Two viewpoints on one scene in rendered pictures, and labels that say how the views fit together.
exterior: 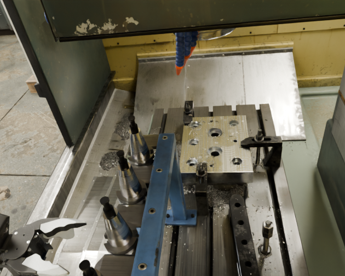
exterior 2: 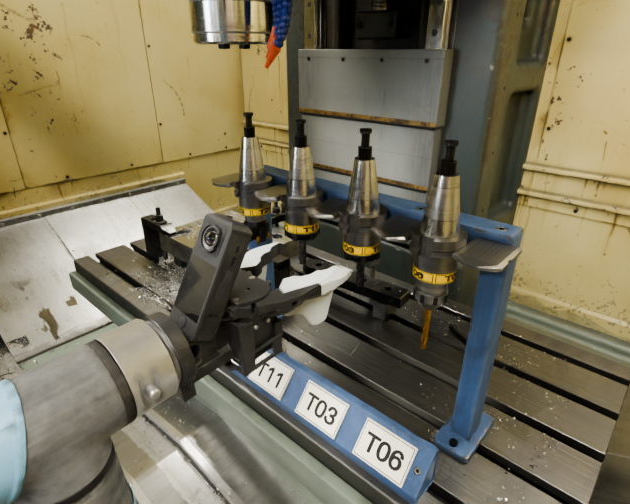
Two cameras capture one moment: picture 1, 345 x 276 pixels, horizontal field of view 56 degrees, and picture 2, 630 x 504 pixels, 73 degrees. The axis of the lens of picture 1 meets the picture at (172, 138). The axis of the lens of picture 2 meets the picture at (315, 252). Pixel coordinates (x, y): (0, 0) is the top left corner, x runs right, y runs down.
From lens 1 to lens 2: 0.69 m
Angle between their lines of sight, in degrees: 51
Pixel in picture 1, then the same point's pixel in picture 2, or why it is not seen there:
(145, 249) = (401, 203)
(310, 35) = (198, 161)
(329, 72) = (226, 201)
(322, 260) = not seen: hidden behind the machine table
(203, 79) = (92, 234)
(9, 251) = (241, 296)
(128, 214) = (332, 206)
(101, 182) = not seen: hidden behind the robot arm
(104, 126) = not seen: outside the picture
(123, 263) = (399, 221)
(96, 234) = (122, 454)
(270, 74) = (178, 209)
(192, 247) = (312, 329)
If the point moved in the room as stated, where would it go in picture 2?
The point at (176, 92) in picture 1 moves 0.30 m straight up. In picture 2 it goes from (55, 261) to (31, 175)
